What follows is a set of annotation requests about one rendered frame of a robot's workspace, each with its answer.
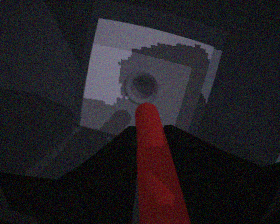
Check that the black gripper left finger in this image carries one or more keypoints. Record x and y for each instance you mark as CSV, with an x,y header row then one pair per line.
x,y
99,191

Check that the dark red peg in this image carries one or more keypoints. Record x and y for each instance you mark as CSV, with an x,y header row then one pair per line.
x,y
160,197

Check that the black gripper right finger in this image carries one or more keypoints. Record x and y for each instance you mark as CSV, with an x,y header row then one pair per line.
x,y
220,188

